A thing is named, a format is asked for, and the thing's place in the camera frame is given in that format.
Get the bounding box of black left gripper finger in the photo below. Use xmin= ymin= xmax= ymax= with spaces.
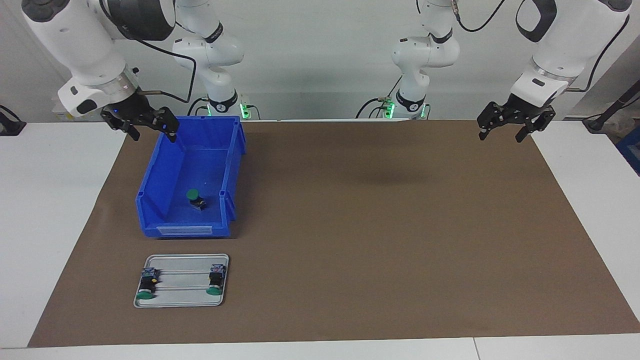
xmin=477 ymin=102 xmax=508 ymax=141
xmin=515 ymin=111 xmax=557 ymax=144

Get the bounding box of green push button switch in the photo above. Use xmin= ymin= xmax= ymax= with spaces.
xmin=206 ymin=263 xmax=227 ymax=296
xmin=185 ymin=188 xmax=208 ymax=212

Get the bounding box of green push button yellow mark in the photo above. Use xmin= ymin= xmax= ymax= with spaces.
xmin=136 ymin=267 xmax=160 ymax=301

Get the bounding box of black tripod pole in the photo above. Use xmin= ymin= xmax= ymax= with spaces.
xmin=582 ymin=80 xmax=640 ymax=133

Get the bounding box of blue plastic storage bin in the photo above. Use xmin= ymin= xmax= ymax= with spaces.
xmin=135 ymin=115 xmax=247 ymax=239

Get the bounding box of green lit base connector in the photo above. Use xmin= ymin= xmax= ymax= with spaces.
xmin=239 ymin=95 xmax=261 ymax=121
xmin=377 ymin=96 xmax=397 ymax=120

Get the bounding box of blue crate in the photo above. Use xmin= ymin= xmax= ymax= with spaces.
xmin=616 ymin=125 xmax=640 ymax=176

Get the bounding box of black clamp stand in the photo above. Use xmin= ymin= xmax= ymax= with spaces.
xmin=0 ymin=105 xmax=27 ymax=137

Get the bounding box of silver metal tray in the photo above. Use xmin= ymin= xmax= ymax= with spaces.
xmin=133 ymin=253 xmax=230 ymax=309

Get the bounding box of brown table mat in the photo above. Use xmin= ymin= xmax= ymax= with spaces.
xmin=27 ymin=120 xmax=640 ymax=348

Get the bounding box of black base cable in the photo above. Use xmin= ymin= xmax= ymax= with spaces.
xmin=356 ymin=97 xmax=396 ymax=119
xmin=187 ymin=96 xmax=211 ymax=117

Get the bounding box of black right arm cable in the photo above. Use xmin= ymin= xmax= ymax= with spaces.
xmin=100 ymin=0 xmax=198 ymax=103

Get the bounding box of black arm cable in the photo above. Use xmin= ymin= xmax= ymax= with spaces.
xmin=100 ymin=0 xmax=198 ymax=103
xmin=452 ymin=0 xmax=636 ymax=93

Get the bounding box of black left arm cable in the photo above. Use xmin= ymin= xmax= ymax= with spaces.
xmin=452 ymin=0 xmax=636 ymax=93

